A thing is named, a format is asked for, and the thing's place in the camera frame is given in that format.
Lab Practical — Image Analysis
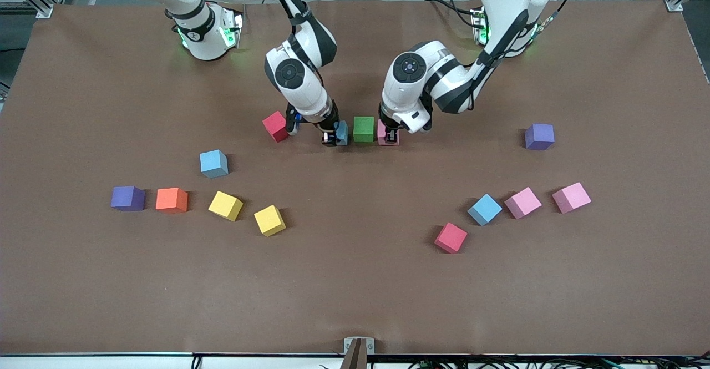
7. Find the red foam cube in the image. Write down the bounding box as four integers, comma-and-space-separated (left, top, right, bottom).
434, 222, 468, 254
262, 111, 289, 143

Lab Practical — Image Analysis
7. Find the pink foam cube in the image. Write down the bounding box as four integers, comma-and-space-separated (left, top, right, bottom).
504, 187, 542, 219
552, 182, 592, 215
377, 118, 400, 146

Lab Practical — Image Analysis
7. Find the purple foam cube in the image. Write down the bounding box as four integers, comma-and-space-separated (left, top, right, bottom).
525, 123, 555, 151
110, 186, 146, 212

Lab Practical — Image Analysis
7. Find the brown table mat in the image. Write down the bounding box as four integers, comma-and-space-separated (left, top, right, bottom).
0, 0, 710, 356

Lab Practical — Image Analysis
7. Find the yellow foam cube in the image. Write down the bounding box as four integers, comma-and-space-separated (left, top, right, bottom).
254, 205, 287, 237
208, 191, 244, 222

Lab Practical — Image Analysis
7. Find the orange foam cube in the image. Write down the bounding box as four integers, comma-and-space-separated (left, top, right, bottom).
155, 188, 189, 214

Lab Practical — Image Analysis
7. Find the green foam cube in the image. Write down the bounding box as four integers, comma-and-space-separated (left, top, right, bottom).
353, 116, 375, 143

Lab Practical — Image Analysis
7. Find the black left base cable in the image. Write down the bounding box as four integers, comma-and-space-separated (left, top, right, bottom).
424, 0, 479, 30

